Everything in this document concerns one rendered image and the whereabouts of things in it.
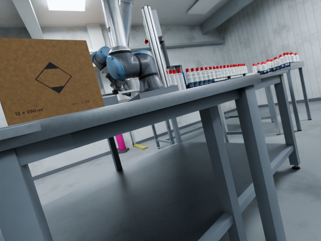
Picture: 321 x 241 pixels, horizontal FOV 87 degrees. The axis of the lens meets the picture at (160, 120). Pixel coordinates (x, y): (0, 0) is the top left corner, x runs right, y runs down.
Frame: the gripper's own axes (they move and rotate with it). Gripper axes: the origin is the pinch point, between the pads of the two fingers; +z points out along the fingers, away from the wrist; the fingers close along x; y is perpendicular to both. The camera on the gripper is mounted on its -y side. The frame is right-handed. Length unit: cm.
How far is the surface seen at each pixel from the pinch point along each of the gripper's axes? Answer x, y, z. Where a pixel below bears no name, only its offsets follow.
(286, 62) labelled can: -193, -35, 110
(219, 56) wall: -483, 216, 156
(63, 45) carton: 30, -41, -36
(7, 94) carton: 54, -41, -32
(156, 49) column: -30.6, -16.3, -11.9
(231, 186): 24, -62, 53
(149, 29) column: -38.7, -13.6, -25.0
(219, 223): 40, -59, 59
